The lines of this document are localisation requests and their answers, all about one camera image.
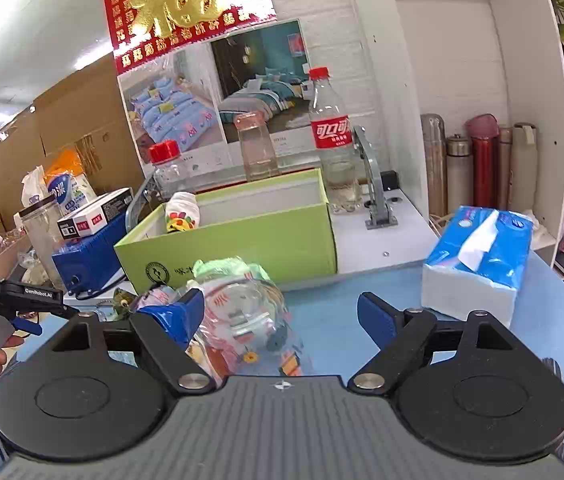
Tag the small black box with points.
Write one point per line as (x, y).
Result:
(389, 181)

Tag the grey metal lever bracket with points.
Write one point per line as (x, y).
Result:
(374, 180)

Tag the red gold wall calendar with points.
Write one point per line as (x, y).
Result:
(187, 5)

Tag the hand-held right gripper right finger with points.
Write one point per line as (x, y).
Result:
(377, 317)

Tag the tall silver thermos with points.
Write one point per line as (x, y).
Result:
(433, 165)

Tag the blue white wipes pack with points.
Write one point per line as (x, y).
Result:
(69, 190)

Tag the black white small carton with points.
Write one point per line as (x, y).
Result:
(94, 215)

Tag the brown cardboard boxes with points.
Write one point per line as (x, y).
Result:
(62, 125)

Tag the blue table cover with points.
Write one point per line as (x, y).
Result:
(332, 310)

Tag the cream thermos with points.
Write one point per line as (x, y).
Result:
(523, 170)

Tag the clear bag of patterned socks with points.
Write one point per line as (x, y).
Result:
(247, 320)

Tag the red thermos with pink lid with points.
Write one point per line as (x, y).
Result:
(482, 165)

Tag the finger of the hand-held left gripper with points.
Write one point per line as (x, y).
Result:
(28, 327)

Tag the blue machine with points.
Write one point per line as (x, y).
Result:
(92, 260)

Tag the white sock with colourful print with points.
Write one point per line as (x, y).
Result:
(182, 212)

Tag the red cap clear jar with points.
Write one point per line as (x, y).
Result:
(168, 165)

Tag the pink lid clear bottle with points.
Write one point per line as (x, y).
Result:
(258, 150)

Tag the green cardboard box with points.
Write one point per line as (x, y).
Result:
(262, 240)

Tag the bedding picture poster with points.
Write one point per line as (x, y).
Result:
(177, 105)

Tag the clear plastic jar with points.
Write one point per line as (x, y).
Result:
(42, 240)

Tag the blue tissue pack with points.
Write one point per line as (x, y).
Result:
(477, 270)

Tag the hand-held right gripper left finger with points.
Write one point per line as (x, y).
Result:
(182, 312)

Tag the slim tan thermos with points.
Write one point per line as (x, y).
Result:
(504, 170)

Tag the red label cola bottle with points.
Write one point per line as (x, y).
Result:
(333, 135)

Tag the white shelf unit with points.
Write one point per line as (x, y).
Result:
(527, 60)

